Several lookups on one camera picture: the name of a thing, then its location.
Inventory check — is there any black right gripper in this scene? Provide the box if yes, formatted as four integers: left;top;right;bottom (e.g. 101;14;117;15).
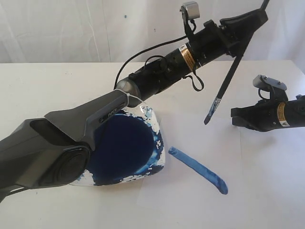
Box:
231;101;294;132

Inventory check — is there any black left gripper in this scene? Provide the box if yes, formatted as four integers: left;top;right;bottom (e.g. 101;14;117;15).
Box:
183;9;268;67

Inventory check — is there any black paintbrush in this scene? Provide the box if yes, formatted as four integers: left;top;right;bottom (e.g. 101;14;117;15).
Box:
204;0;269;125

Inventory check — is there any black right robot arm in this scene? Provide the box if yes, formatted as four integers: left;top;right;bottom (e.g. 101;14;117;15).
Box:
231;95;305;132

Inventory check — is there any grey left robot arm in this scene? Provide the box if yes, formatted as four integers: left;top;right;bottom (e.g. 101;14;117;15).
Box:
0;7;268;199

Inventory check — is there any white paper sheet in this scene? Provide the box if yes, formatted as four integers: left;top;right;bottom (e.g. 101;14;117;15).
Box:
138;113;244;215

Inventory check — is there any white dish with blue paint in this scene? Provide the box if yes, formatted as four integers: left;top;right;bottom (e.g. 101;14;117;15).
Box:
72;103;165;186

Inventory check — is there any white backdrop cloth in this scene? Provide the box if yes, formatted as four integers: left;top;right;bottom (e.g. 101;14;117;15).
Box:
0;0;305;67

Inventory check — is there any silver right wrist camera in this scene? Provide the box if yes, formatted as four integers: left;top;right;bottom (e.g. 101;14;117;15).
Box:
253;75;288;102

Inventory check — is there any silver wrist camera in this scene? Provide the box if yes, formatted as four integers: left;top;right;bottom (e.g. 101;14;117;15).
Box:
180;1;200;40
253;75;288;102

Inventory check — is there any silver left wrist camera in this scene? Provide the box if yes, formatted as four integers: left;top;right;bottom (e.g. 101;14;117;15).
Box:
180;1;200;40

